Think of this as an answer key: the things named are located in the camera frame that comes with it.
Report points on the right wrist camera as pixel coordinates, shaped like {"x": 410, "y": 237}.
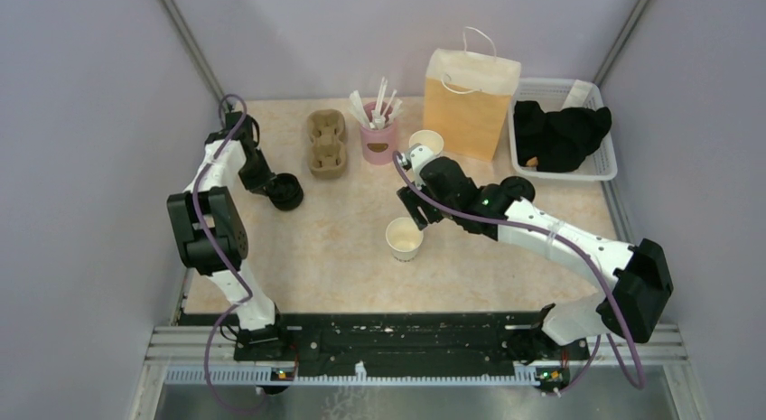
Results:
{"x": 415, "y": 158}

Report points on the brown pulp cup carrier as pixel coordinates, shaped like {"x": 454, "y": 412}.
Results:
{"x": 327, "y": 156}

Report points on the stack of white paper cups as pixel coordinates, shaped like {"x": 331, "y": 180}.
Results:
{"x": 430, "y": 138}

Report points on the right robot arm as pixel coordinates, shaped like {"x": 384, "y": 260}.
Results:
{"x": 633, "y": 281}

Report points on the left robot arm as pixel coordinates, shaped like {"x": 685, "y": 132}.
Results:
{"x": 210, "y": 235}

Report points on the brown paper takeout bag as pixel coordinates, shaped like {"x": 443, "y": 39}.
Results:
{"x": 468, "y": 93}

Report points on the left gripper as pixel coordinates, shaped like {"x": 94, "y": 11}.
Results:
{"x": 256, "y": 183}

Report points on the black cloth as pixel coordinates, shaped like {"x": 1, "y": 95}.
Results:
{"x": 558, "y": 141}

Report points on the stack of black lids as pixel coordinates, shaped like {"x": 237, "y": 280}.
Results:
{"x": 285, "y": 192}

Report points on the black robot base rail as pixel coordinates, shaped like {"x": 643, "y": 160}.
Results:
{"x": 408, "y": 345}

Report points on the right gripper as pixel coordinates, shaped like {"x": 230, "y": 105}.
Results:
{"x": 413, "y": 200}

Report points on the pink straw holder cup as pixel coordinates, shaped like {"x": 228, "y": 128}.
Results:
{"x": 378, "y": 146}

